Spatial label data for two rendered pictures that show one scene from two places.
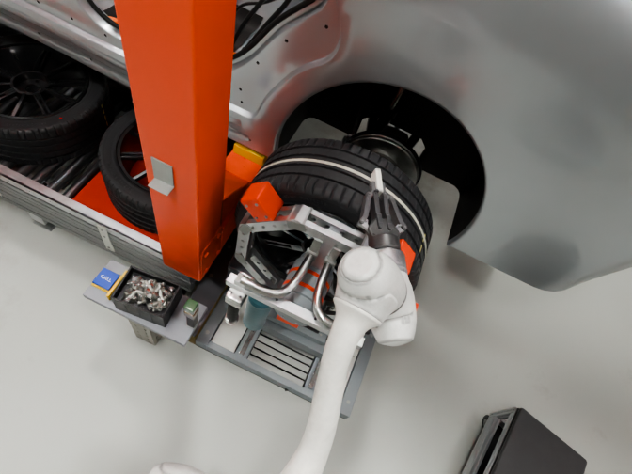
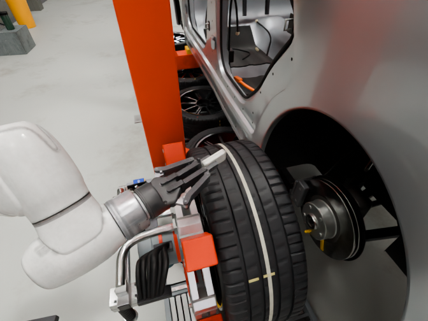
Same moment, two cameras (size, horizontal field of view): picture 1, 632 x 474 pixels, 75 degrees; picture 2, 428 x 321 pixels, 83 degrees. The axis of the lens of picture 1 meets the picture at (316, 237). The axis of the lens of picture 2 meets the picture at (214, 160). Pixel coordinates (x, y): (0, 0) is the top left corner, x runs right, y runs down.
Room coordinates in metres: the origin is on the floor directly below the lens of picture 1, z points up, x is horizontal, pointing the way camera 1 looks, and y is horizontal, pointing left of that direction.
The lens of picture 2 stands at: (0.61, -0.50, 1.68)
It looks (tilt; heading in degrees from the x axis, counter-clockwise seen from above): 43 degrees down; 73
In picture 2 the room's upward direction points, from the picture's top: straight up
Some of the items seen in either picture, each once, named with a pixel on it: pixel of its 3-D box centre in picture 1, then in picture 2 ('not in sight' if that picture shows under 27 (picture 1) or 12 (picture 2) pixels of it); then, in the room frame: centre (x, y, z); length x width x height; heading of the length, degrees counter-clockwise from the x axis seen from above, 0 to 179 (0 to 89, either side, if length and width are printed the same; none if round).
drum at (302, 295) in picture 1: (305, 288); (169, 243); (0.58, -0.04, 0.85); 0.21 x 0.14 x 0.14; 178
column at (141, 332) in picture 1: (147, 317); not in sight; (0.45, 0.52, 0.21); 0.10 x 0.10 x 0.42; 88
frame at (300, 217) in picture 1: (313, 270); (188, 239); (0.66, -0.04, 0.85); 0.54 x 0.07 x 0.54; 88
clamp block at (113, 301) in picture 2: not in sight; (127, 295); (0.45, -0.20, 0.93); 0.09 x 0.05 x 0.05; 178
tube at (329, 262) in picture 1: (342, 293); (148, 248); (0.53, -0.14, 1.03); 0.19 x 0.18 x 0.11; 178
